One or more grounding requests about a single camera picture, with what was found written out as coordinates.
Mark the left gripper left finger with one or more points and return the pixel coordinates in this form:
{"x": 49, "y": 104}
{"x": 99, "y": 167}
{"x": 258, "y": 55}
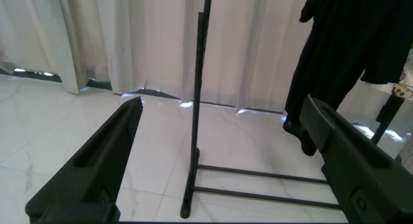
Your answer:
{"x": 90, "y": 179}

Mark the white curtain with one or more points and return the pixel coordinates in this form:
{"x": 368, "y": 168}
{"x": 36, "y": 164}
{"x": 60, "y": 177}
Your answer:
{"x": 145, "y": 40}

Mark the black garment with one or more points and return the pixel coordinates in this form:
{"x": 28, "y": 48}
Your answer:
{"x": 348, "y": 49}

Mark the cream printed garment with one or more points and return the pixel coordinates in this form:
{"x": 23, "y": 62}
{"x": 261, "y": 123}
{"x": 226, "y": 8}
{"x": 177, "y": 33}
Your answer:
{"x": 403, "y": 88}

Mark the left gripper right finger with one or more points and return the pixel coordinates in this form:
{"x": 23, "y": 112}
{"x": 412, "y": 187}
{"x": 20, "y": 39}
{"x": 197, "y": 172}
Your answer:
{"x": 364, "y": 172}

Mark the black clothes rack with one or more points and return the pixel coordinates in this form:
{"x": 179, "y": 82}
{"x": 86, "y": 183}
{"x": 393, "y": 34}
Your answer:
{"x": 197, "y": 88}

